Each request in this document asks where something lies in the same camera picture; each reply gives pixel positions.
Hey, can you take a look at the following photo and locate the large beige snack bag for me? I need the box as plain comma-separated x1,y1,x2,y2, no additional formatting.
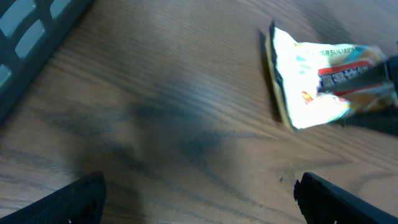
265,23,397,129

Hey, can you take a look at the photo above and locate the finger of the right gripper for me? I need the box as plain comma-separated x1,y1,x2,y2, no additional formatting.
319,56,397,92
336,107,398,136

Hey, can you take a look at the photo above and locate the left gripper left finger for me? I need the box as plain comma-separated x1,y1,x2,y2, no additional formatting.
1,171,106,224

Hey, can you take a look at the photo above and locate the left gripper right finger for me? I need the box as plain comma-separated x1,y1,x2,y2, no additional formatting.
294,172,397,224

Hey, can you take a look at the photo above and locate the grey plastic shopping basket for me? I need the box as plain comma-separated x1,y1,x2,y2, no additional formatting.
1,0,91,120

